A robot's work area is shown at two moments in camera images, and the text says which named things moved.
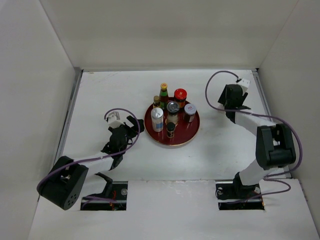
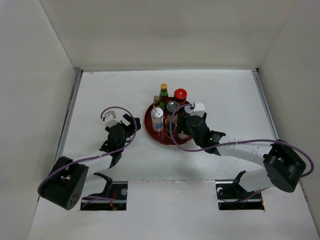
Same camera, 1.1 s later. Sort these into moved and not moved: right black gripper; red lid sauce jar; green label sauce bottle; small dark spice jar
Moved: right black gripper
Not moved: red lid sauce jar; green label sauce bottle; small dark spice jar
